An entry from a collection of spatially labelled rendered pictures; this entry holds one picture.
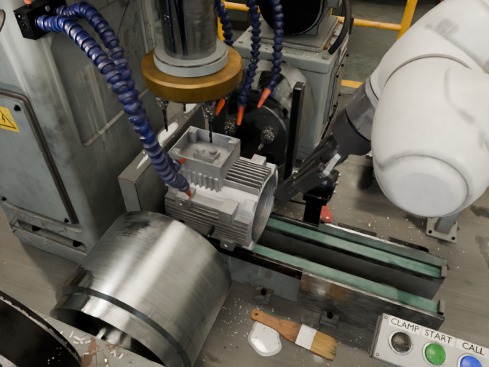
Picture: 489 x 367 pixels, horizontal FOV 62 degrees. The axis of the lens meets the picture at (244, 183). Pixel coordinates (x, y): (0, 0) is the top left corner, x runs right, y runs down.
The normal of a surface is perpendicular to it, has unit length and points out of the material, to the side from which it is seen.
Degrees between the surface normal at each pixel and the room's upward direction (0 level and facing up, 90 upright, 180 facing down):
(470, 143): 32
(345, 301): 90
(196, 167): 90
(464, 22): 50
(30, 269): 0
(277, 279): 90
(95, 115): 90
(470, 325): 0
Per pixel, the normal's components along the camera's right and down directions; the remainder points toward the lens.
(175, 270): 0.50, -0.47
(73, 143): 0.93, 0.26
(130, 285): 0.22, -0.64
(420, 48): -0.53, -0.57
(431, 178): -0.47, 0.70
